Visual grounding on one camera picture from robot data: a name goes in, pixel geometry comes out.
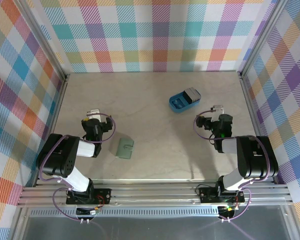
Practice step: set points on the stack of credit cards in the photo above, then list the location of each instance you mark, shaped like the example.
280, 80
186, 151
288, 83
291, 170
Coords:
191, 95

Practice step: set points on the green card holder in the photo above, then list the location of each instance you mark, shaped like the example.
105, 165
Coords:
123, 150

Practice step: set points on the blue card tray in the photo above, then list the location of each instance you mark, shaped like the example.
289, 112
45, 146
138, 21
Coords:
178, 107

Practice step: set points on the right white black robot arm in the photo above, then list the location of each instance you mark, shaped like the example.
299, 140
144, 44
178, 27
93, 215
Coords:
255, 155

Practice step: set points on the grey metal sheet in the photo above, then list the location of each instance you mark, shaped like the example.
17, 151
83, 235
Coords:
152, 227

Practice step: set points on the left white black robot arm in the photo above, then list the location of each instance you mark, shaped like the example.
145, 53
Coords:
65, 155

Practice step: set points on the aluminium table side rail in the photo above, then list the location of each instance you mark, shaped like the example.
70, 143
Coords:
55, 115
252, 112

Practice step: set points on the aluminium frame post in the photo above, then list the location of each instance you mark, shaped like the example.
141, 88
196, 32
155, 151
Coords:
260, 37
47, 42

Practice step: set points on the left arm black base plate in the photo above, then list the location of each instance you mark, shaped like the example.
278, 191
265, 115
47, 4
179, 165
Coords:
102, 196

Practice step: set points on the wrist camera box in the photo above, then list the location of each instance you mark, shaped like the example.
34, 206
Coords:
94, 112
218, 108

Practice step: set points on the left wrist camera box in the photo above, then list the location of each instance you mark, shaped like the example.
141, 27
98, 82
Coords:
94, 112

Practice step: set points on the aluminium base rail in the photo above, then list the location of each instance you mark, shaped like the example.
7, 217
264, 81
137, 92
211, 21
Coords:
152, 195

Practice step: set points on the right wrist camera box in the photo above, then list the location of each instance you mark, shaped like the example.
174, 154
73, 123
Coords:
218, 108

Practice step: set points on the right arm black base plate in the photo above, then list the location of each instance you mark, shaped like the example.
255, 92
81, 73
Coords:
207, 196

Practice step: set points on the perforated metal strip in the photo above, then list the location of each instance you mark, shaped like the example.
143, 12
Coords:
152, 212

